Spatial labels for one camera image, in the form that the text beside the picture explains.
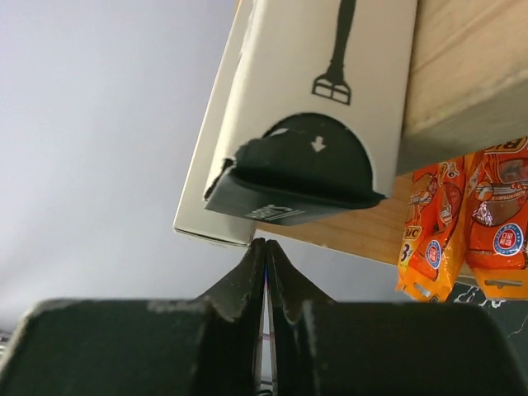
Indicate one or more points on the wooden two-tier shelf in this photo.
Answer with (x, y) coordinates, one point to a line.
(467, 91)

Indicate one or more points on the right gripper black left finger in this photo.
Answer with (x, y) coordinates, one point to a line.
(210, 345)

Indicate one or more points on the orange BIC razor pack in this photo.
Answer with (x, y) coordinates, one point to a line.
(496, 225)
(440, 256)
(423, 191)

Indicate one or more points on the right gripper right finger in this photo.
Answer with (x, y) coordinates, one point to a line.
(323, 347)

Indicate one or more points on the white Harry's box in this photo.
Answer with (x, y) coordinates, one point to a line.
(304, 119)

